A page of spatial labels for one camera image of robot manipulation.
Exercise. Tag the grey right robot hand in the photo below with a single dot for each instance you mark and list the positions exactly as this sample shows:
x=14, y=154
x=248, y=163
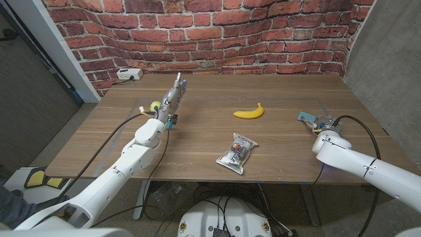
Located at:
x=325, y=123

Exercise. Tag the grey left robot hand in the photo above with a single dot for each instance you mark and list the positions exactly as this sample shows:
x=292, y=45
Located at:
x=172, y=100

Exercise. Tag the blue sticky note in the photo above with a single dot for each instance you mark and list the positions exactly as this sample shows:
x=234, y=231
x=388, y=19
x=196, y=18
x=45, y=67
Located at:
x=306, y=116

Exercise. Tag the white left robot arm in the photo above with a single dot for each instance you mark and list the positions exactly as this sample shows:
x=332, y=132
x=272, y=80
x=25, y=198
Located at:
x=131, y=161

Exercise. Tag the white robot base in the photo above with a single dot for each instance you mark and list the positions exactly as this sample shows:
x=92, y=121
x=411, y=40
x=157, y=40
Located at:
x=227, y=217

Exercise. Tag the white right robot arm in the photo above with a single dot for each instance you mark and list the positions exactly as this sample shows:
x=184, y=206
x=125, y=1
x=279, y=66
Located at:
x=361, y=164

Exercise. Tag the yellow toy banana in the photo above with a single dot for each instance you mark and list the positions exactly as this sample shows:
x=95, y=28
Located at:
x=249, y=114

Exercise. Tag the clear plastic snack package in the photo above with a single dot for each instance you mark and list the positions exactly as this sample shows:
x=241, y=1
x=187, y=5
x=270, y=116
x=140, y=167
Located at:
x=237, y=153

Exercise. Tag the yellow tag on left wrist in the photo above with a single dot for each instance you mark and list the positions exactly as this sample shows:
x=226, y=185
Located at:
x=155, y=106

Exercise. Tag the white power strip box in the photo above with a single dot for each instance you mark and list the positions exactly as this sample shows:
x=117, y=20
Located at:
x=129, y=73

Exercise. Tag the grey table leg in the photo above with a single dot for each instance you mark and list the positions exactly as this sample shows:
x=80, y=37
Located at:
x=310, y=204

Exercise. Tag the clear plastic bag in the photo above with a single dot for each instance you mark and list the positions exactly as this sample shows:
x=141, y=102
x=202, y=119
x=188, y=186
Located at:
x=171, y=199

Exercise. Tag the white table leg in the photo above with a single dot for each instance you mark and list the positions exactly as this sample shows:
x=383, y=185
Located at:
x=141, y=200

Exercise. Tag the yellow and white floor machine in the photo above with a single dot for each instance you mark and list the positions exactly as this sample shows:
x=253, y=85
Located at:
x=36, y=179

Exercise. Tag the person leg in jeans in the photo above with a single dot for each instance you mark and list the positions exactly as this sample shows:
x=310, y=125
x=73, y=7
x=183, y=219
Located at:
x=14, y=210

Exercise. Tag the printed brick wall backdrop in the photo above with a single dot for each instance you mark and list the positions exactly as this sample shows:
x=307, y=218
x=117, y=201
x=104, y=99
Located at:
x=210, y=36

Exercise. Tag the white door frame post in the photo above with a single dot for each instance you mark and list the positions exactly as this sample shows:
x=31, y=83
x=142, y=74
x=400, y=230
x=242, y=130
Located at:
x=52, y=42

